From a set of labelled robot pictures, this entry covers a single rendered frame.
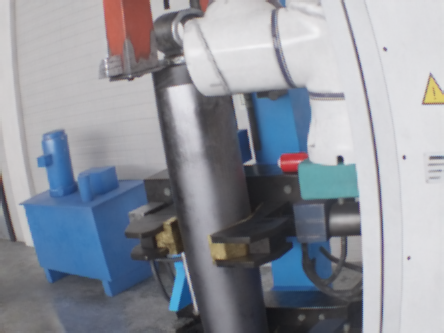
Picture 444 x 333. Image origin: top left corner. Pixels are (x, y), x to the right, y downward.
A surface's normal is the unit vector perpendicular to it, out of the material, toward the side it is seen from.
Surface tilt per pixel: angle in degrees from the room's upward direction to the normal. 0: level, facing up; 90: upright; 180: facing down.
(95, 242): 90
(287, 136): 90
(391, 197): 90
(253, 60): 101
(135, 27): 90
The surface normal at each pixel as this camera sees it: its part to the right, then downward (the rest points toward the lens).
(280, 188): -0.54, 0.27
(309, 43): -0.32, 0.22
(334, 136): -0.58, -0.11
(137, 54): 0.66, 0.04
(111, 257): 0.82, -0.03
